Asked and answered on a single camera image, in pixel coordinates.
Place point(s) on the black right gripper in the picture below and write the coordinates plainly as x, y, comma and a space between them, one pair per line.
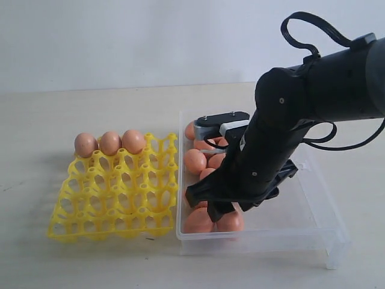
256, 162

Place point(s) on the brown egg placed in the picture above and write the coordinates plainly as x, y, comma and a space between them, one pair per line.
133, 141
85, 144
110, 143

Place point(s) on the yellow plastic egg tray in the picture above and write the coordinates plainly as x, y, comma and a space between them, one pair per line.
125, 194

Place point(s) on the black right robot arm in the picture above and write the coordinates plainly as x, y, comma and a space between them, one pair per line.
347, 85

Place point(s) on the brown egg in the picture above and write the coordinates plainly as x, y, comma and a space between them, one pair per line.
197, 205
189, 131
205, 172
222, 142
198, 222

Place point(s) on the brown egg centre left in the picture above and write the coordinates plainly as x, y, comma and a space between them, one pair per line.
205, 172

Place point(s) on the brown egg second row middle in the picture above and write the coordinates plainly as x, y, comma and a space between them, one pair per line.
216, 160

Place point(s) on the brown egg second row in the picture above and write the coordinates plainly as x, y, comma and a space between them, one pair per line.
216, 160
202, 145

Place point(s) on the brown egg left column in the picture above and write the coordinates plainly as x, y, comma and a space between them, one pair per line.
195, 161

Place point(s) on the brown egg back middle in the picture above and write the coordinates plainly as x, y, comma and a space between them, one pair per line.
222, 142

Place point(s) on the brown egg second row left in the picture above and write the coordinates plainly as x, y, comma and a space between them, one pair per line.
202, 145

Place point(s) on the clear plastic container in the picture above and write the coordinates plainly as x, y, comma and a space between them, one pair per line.
302, 217

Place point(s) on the brown egg back left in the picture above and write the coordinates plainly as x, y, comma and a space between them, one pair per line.
189, 131

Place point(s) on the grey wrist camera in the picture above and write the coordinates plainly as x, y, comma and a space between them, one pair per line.
216, 125

